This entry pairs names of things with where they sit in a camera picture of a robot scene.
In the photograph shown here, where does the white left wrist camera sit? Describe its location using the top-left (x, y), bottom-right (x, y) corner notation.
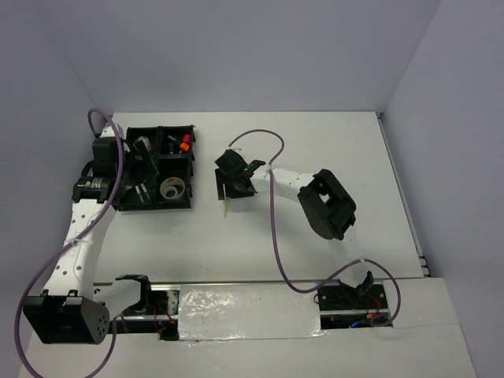
top-left (100, 123), bottom-right (130, 152)

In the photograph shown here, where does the large brown tape roll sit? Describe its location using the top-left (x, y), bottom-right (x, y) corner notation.
top-left (159, 177), bottom-right (186, 201)

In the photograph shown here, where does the small clear tape roll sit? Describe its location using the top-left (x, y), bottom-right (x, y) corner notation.
top-left (165, 186), bottom-right (180, 199)

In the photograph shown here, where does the clear jar of paper clips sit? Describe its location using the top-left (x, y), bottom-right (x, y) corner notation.
top-left (134, 136), bottom-right (152, 153)

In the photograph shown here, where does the silver foil covered panel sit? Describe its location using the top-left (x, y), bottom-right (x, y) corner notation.
top-left (178, 283), bottom-right (324, 341)

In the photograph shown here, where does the yellow thin pen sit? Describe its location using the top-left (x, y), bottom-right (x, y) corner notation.
top-left (223, 198), bottom-right (230, 218)

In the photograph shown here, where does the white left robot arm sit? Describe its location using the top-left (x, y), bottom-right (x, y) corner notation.
top-left (23, 136), bottom-right (154, 344)

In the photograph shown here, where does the black four-compartment organizer tray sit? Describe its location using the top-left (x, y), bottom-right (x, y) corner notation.
top-left (115, 124), bottom-right (195, 212)

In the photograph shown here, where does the blue thin pen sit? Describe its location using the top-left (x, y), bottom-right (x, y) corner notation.
top-left (134, 185), bottom-right (144, 203)

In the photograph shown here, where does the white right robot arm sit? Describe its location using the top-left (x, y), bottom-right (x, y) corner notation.
top-left (215, 149), bottom-right (374, 308)

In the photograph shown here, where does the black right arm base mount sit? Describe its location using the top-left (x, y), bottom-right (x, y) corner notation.
top-left (313, 283), bottom-right (388, 314)

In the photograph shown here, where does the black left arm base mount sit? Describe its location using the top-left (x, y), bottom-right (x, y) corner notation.
top-left (121, 279), bottom-right (180, 319)

